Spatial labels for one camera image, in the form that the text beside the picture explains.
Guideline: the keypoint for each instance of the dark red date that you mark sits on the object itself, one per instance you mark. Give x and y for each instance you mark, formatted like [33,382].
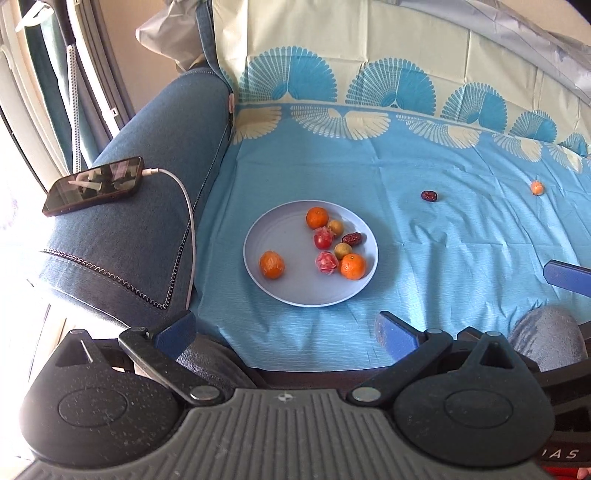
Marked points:
[353,238]
[429,196]

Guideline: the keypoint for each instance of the small orange mandarin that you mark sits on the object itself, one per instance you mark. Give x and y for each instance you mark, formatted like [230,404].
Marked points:
[271,264]
[317,218]
[353,266]
[536,187]

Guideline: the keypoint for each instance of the black smartphone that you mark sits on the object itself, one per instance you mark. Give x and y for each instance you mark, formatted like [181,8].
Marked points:
[92,187]

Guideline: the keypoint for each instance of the red cloth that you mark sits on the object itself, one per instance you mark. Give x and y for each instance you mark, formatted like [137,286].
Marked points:
[572,474]

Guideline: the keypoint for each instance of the blue fan-print cloth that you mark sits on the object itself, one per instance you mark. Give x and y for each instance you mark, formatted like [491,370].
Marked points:
[415,258]

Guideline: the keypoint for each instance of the white window frame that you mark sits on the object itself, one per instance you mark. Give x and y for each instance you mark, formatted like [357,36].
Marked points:
[18,83]

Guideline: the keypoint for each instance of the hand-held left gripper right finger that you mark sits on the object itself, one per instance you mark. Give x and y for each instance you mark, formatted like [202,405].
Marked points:
[395,333]

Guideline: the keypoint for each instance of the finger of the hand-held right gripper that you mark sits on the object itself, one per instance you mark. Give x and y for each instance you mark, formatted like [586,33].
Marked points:
[570,277]

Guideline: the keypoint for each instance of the person's right leg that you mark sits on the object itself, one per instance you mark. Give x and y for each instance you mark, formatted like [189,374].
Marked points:
[547,337]

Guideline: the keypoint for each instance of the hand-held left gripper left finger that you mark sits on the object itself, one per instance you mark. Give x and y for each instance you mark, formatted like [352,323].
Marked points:
[178,330]

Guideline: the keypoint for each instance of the light blue round plate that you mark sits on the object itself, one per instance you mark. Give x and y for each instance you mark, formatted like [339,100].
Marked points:
[286,230]

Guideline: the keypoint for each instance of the dark grey curtain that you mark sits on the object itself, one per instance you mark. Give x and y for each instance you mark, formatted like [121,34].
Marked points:
[92,55]

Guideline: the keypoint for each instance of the small tan longan fruit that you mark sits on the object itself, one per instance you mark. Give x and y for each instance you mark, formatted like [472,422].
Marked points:
[335,226]
[343,250]

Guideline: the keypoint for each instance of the red fruit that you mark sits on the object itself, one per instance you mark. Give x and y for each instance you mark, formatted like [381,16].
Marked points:
[326,261]
[323,239]

